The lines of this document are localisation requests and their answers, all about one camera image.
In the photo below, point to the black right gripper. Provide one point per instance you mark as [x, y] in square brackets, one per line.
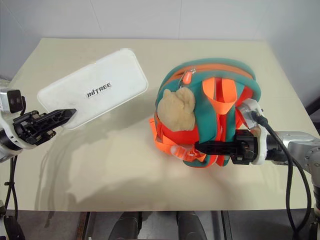
[246, 147]

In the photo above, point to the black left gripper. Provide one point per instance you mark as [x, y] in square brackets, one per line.
[26, 128]

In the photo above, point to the orange and teal backpack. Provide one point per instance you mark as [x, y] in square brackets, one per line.
[200, 82]

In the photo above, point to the white Unitree box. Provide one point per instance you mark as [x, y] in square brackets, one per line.
[100, 75]

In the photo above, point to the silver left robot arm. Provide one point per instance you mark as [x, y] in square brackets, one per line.
[5, 155]

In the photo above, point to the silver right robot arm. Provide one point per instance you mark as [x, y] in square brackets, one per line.
[300, 147]

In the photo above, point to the dark rounded shape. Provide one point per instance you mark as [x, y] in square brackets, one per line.
[189, 226]
[126, 226]

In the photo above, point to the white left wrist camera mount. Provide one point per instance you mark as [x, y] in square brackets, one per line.
[15, 100]

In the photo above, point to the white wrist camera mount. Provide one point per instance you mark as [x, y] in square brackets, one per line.
[15, 100]
[261, 150]

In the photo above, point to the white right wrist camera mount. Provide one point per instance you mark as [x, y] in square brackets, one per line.
[261, 150]

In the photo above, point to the metal table frame bar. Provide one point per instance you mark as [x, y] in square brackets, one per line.
[225, 225]
[83, 225]

